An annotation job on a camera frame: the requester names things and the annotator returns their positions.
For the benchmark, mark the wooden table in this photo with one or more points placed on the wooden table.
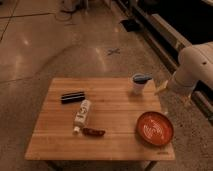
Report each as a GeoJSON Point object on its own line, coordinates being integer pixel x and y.
{"type": "Point", "coordinates": [114, 109]}

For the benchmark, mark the orange patterned plate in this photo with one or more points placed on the orange patterned plate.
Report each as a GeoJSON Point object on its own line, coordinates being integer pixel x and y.
{"type": "Point", "coordinates": [154, 128]}

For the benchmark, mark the black floor mat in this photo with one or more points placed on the black floor mat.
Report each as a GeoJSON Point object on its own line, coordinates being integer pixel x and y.
{"type": "Point", "coordinates": [130, 25]}

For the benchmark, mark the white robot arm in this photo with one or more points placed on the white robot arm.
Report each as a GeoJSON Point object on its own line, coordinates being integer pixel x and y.
{"type": "Point", "coordinates": [195, 64]}

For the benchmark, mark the white cup with blue item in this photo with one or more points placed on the white cup with blue item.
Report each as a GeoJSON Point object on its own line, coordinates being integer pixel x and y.
{"type": "Point", "coordinates": [139, 81]}

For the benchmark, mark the white squeeze bottle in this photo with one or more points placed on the white squeeze bottle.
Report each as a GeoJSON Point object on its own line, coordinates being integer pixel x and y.
{"type": "Point", "coordinates": [81, 116]}

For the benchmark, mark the dark red sausage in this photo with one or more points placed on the dark red sausage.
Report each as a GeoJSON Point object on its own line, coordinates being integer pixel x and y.
{"type": "Point", "coordinates": [93, 132]}

